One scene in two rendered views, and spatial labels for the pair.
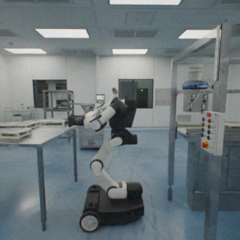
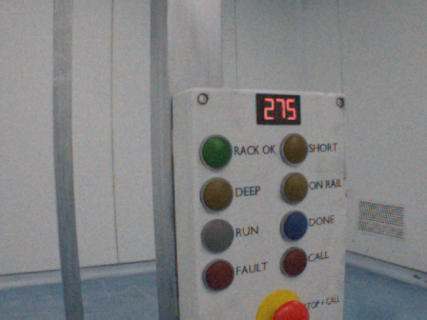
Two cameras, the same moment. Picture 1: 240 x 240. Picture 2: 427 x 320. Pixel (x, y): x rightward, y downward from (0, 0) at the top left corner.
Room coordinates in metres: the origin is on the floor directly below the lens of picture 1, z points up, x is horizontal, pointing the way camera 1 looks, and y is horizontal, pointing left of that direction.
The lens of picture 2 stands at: (1.35, -0.20, 1.17)
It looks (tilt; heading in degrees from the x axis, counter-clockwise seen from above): 3 degrees down; 245
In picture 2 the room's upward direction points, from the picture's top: 1 degrees counter-clockwise
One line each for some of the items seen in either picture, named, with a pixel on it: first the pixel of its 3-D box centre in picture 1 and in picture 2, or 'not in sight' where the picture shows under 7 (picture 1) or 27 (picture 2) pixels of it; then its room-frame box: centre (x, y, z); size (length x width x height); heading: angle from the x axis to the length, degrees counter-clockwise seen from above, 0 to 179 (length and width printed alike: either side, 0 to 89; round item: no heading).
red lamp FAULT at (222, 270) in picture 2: not in sight; (219, 275); (1.18, -0.56, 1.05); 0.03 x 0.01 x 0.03; 0
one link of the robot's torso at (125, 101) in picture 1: (121, 112); not in sight; (1.87, -0.02, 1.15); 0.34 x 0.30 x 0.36; 2
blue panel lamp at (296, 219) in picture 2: not in sight; (295, 226); (1.10, -0.57, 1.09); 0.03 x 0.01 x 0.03; 0
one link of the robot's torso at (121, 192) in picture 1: (117, 189); not in sight; (1.87, 0.03, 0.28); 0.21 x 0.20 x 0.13; 92
